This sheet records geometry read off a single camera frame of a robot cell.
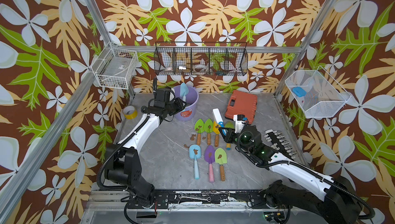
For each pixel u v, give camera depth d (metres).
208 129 1.00
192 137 0.97
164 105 0.66
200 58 0.98
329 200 0.39
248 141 0.59
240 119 0.69
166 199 0.75
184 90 0.90
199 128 1.01
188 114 0.99
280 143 0.93
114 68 0.86
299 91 0.86
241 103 1.09
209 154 0.89
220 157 0.88
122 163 0.45
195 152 0.90
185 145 0.93
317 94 0.83
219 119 0.80
